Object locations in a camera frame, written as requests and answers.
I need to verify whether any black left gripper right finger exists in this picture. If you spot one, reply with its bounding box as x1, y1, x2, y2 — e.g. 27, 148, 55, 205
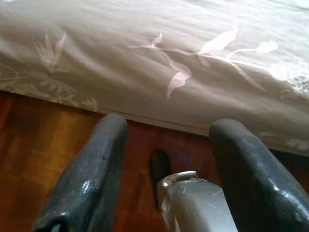
209, 117, 309, 232

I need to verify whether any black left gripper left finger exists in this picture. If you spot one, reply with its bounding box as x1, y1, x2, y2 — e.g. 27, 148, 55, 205
30, 114, 128, 232

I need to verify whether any beige floral bedspread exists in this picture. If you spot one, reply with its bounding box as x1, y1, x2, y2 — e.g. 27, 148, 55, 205
0, 0, 309, 155

